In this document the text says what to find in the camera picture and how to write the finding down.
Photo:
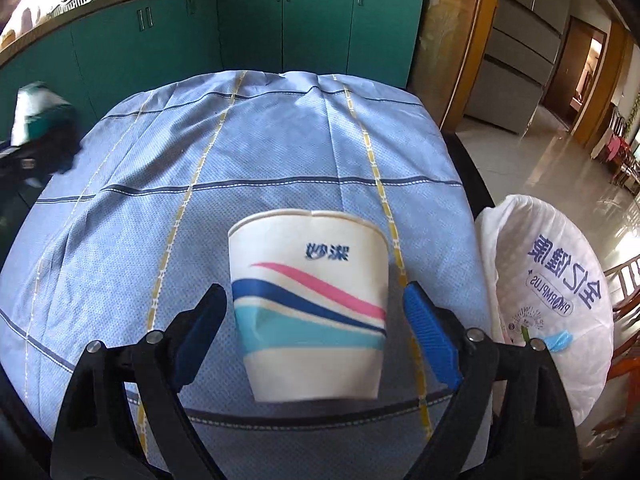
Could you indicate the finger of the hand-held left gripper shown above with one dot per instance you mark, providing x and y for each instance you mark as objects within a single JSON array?
[{"x": 66, "y": 147}]

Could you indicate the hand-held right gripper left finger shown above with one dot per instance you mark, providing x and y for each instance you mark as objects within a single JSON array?
[{"x": 187, "y": 355}]

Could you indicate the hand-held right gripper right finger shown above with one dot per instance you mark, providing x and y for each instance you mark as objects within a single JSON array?
[{"x": 432, "y": 340}]

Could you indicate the striped white paper cup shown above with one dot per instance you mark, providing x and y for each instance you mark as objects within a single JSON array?
[{"x": 310, "y": 310}]

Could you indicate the white printed plastic bag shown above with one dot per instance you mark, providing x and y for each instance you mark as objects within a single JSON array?
[{"x": 550, "y": 270}]

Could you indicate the light blue disposable glove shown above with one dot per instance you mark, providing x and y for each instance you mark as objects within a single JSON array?
[{"x": 559, "y": 342}]

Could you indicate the light blue checked tablecloth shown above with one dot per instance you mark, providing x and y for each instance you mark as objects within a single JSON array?
[{"x": 250, "y": 150}]

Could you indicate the wooden chair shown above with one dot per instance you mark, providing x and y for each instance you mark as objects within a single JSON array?
[{"x": 625, "y": 280}]

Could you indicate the pink cloth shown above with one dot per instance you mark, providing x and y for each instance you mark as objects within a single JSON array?
[{"x": 616, "y": 149}]

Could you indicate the teal kitchen cabinets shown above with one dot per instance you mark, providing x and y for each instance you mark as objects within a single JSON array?
[{"x": 310, "y": 30}]

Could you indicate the brown wooden door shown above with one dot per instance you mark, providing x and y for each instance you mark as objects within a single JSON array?
[{"x": 565, "y": 75}]

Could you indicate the grey refrigerator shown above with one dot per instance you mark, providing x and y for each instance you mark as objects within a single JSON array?
[{"x": 520, "y": 50}]

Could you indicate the wooden framed glass door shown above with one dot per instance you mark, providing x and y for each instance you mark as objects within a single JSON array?
[{"x": 450, "y": 35}]

